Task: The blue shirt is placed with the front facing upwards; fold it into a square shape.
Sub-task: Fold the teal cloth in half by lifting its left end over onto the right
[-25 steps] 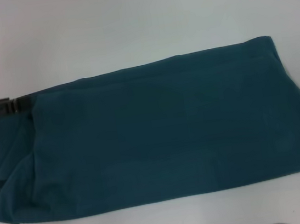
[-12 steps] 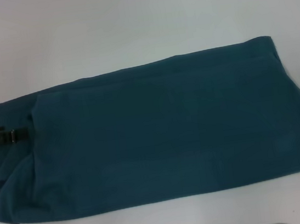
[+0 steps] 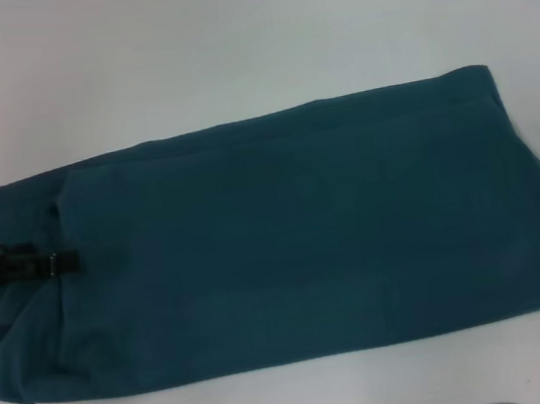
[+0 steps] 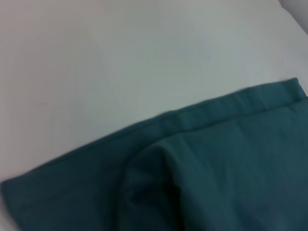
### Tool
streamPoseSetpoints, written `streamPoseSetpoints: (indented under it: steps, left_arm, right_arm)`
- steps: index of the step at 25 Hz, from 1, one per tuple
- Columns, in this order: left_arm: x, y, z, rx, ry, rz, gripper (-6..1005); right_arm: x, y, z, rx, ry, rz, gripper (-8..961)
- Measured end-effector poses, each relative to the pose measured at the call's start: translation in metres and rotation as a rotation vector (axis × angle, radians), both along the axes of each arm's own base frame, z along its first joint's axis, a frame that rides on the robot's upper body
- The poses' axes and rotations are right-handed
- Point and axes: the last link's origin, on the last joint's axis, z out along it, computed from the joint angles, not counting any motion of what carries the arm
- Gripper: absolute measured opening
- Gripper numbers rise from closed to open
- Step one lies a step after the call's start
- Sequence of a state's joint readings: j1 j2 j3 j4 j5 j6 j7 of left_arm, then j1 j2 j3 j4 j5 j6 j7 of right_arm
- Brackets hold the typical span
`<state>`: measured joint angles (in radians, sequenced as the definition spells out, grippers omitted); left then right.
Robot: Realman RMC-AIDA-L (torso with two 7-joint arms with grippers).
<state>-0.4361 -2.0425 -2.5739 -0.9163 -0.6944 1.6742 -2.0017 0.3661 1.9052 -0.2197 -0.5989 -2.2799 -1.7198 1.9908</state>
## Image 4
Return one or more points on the teal t-shirt with cream lettering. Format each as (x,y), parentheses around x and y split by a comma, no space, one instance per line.
(204,168)

